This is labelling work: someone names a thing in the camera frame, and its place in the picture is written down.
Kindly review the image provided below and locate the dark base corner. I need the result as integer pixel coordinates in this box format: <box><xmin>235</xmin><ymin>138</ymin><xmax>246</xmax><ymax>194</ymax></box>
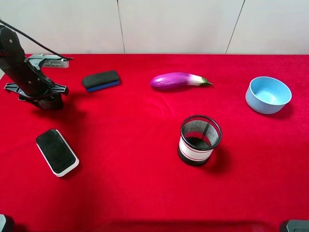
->
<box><xmin>0</xmin><ymin>214</ymin><xmax>14</xmax><ymax>232</ymax></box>
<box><xmin>280</xmin><ymin>220</ymin><xmax>309</xmax><ymax>232</ymax></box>

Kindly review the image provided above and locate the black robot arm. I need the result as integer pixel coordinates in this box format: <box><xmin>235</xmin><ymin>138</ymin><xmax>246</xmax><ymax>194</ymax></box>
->
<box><xmin>0</xmin><ymin>25</ymin><xmax>69</xmax><ymax>110</ymax></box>

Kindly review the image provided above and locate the white black board eraser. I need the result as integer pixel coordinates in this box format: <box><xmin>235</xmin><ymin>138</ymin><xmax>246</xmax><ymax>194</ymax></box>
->
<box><xmin>35</xmin><ymin>129</ymin><xmax>79</xmax><ymax>177</ymax></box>

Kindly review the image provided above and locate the black mesh pen cup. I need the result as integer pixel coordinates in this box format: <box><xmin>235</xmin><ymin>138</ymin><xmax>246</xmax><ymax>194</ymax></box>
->
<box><xmin>178</xmin><ymin>115</ymin><xmax>222</xmax><ymax>166</ymax></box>

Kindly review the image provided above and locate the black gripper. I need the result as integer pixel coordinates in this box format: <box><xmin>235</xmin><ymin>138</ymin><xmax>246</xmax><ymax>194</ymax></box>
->
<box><xmin>4</xmin><ymin>74</ymin><xmax>69</xmax><ymax>110</ymax></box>

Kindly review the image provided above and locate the light blue bowl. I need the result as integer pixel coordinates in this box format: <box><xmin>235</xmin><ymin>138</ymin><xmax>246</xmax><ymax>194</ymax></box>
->
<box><xmin>245</xmin><ymin>76</ymin><xmax>292</xmax><ymax>115</ymax></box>

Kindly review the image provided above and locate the dark base corner left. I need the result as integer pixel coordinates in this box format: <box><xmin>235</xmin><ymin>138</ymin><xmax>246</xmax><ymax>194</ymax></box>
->
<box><xmin>0</xmin><ymin>214</ymin><xmax>14</xmax><ymax>232</ymax></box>

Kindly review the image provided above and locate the purple toy eggplant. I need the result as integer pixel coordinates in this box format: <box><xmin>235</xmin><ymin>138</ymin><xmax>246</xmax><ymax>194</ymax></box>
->
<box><xmin>150</xmin><ymin>72</ymin><xmax>213</xmax><ymax>91</ymax></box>

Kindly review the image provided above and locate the blue black board eraser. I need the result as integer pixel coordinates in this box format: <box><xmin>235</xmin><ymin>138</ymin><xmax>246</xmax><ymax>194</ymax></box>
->
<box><xmin>82</xmin><ymin>71</ymin><xmax>120</xmax><ymax>92</ymax></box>

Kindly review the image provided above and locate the dark base corner right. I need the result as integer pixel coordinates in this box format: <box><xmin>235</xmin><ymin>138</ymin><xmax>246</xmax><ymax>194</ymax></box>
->
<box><xmin>280</xmin><ymin>220</ymin><xmax>309</xmax><ymax>232</ymax></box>

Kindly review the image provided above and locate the red velvet table cloth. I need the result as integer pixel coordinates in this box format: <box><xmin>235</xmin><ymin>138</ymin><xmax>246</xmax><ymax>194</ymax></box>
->
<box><xmin>0</xmin><ymin>55</ymin><xmax>309</xmax><ymax>232</ymax></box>

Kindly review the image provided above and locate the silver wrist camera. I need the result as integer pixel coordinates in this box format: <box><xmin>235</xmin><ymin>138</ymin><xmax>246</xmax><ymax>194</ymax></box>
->
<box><xmin>28</xmin><ymin>54</ymin><xmax>69</xmax><ymax>70</ymax></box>

